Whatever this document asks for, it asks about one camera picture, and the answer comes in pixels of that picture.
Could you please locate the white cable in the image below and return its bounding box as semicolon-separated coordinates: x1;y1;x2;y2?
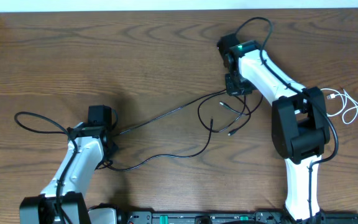
320;88;358;125

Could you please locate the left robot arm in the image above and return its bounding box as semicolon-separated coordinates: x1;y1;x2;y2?
19;105;119;223

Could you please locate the right camera cable black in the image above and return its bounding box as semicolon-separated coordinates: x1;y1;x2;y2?
234;16;340;222

